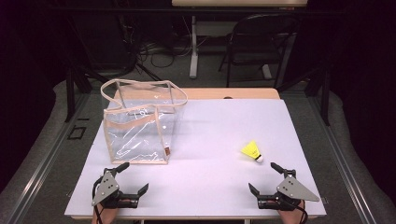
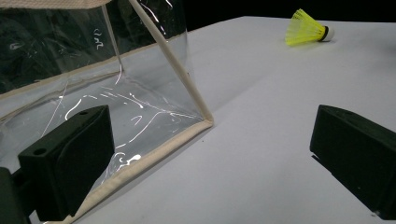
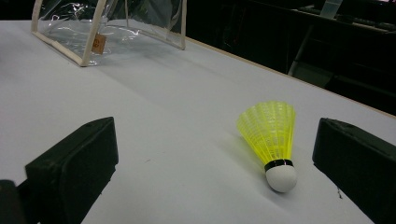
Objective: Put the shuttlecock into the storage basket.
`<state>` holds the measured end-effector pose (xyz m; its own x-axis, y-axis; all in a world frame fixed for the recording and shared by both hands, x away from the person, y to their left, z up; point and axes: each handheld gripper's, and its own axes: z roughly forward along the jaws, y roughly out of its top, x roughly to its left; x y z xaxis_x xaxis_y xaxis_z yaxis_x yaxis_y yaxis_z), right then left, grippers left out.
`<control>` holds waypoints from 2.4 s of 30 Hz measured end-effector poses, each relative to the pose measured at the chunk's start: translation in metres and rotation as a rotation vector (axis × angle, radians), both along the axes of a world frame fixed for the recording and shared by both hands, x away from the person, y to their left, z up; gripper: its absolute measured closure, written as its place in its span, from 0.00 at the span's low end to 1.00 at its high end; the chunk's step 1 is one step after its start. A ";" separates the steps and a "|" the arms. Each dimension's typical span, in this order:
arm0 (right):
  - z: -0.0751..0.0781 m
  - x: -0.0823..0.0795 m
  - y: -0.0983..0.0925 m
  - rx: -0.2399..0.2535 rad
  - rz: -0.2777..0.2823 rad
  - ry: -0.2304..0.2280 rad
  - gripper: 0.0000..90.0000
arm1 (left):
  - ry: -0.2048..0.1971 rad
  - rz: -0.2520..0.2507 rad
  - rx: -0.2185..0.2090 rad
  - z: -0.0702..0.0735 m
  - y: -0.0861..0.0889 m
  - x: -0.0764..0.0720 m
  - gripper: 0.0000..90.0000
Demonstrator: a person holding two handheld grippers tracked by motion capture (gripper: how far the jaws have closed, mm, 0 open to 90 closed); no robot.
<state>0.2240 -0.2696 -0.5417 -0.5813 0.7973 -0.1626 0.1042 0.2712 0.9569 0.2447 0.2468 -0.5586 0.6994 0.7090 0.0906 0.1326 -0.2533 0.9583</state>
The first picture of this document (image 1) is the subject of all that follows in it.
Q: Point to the person's right hand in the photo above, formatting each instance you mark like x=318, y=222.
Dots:
x=289, y=217

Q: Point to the yellow badminton shuttlecock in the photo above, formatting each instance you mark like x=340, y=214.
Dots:
x=251, y=149

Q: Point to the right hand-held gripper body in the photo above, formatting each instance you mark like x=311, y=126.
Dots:
x=294, y=190

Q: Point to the wooden table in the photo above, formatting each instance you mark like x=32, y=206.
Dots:
x=249, y=93

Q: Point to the white-legged table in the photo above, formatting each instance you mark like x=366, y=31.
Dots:
x=239, y=2

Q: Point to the transparent tote bag beige trim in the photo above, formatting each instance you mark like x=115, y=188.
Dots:
x=137, y=137

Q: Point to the black folding chair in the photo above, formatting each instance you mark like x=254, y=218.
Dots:
x=249, y=58

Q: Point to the white table mat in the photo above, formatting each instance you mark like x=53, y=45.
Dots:
x=211, y=161

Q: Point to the black metal stand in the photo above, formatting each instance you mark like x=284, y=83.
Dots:
x=325, y=99
x=70, y=93

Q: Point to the metal floor rail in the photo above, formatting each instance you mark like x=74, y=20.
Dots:
x=40, y=168
x=345, y=168

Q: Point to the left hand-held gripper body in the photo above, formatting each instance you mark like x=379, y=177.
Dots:
x=106, y=188

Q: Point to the person's left hand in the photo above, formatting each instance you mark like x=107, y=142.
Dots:
x=107, y=216

